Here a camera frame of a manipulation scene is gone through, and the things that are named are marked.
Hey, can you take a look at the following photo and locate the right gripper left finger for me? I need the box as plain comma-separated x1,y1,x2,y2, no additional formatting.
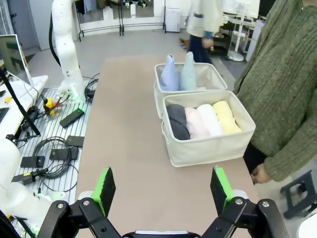
41,166,122,238

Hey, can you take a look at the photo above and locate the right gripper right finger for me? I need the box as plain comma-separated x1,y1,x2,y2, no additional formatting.
202,167,289,238

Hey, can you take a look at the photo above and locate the pink towel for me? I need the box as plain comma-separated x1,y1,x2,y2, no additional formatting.
184,107,211,139

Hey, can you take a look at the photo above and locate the white towel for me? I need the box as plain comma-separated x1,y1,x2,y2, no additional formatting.
197,103,225,137

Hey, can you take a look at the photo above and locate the yellow towel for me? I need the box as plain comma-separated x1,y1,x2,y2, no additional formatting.
212,100,242,134

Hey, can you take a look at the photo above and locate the dark grey towel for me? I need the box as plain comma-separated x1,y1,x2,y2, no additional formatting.
166,104,191,141

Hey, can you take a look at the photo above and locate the beige fabric storage bin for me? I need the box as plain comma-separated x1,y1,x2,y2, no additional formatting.
154,62,228,119
161,90,256,168

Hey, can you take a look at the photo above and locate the teal towel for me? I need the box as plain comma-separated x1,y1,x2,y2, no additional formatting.
179,51,198,91

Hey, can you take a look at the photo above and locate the lavender blue towel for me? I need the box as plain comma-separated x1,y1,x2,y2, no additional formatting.
159,54,179,92

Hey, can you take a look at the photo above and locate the person's left forearm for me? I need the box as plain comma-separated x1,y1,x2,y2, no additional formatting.
264,133,317,182

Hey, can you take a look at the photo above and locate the person's left hand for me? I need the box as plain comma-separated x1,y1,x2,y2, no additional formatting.
250,163,272,184

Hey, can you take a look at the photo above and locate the flat black box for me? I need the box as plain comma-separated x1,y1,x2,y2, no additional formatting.
19,155,46,169
49,147,79,161
59,108,85,128
66,135,85,149

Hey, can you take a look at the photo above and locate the dark grey step stool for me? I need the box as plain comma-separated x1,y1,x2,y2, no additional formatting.
280,170,317,220

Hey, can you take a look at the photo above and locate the black handheld pendant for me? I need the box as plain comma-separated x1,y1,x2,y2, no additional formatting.
11,168,50,184

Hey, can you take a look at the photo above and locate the yellow emergency stop button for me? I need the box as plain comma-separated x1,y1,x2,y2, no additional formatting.
42,97,57,115

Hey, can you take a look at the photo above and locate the black stand pole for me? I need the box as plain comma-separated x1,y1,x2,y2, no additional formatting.
0,66,41,136

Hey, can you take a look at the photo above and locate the white desk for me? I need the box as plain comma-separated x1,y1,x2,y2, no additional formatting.
0,74,49,139

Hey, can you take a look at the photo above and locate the black keyboard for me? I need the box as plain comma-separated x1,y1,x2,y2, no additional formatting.
0,107,10,123

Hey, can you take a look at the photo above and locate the person in green knit sweater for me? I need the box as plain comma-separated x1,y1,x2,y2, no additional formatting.
232,0,317,183

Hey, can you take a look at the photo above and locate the white floor stand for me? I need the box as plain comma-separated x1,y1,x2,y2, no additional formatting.
227,14,245,62

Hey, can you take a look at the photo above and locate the white tower appliance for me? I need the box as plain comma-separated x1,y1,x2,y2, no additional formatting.
246,19,265,62

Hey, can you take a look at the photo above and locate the computer monitor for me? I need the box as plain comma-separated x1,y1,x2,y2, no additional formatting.
0,34,34,86

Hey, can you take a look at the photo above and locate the black clothes rack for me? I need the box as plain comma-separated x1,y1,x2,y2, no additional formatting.
74,0,167,42

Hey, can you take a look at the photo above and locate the bystander in white jacket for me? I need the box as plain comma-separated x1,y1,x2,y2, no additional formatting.
185,0,225,65

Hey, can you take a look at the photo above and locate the white air purifier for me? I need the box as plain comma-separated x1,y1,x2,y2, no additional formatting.
165,7,181,32

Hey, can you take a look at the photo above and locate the grooved aluminium base plate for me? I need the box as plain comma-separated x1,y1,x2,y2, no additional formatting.
11,88,91,208

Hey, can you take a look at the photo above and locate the black coiled cable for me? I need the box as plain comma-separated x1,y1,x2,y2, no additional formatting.
32,137,80,179

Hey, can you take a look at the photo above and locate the black base cable bundle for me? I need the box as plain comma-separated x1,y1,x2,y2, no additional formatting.
83,73,101,104

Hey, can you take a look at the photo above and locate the black arm cable sleeve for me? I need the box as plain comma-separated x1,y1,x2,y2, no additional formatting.
49,11,62,67

